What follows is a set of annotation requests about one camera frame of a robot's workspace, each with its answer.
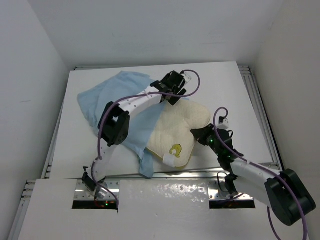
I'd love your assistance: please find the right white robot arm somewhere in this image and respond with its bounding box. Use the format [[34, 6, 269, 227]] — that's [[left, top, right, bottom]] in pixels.
[[190, 124, 316, 226]]

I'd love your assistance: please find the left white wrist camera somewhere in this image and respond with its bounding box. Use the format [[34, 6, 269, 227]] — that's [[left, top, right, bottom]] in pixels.
[[181, 73, 192, 86]]

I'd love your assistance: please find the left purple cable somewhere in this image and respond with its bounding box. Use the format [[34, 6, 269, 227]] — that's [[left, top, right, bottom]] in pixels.
[[91, 69, 202, 203]]

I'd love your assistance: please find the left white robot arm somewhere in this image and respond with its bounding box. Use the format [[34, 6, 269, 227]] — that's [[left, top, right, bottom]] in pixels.
[[77, 70, 190, 192]]

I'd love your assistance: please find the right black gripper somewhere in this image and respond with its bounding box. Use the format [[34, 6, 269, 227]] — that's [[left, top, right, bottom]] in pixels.
[[191, 123, 222, 157]]

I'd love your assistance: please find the cream pillow with yellow edge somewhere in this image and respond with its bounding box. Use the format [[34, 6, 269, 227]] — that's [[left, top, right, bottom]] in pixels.
[[146, 99, 211, 168]]

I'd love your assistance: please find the aluminium frame rail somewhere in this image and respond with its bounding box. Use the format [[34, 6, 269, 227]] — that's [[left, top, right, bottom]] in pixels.
[[8, 62, 285, 240]]

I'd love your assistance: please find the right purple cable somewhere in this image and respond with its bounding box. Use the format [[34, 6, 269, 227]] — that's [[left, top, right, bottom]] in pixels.
[[213, 107, 309, 240]]

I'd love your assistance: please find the light blue pillowcase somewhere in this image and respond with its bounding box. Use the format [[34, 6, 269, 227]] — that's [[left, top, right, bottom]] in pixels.
[[76, 71, 166, 179]]

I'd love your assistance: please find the purple cable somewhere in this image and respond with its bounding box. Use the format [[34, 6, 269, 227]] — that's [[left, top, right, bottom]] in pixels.
[[91, 69, 202, 203], [213, 107, 309, 240]]

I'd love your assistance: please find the white front cover panel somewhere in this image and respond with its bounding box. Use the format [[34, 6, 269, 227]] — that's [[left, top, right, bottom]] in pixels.
[[19, 179, 303, 240]]

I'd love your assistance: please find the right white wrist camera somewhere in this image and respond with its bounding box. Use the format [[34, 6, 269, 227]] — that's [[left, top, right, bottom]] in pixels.
[[217, 117, 230, 130]]

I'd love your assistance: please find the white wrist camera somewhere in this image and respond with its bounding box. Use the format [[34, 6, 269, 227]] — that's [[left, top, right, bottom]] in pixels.
[[181, 73, 192, 86], [217, 117, 230, 130]]

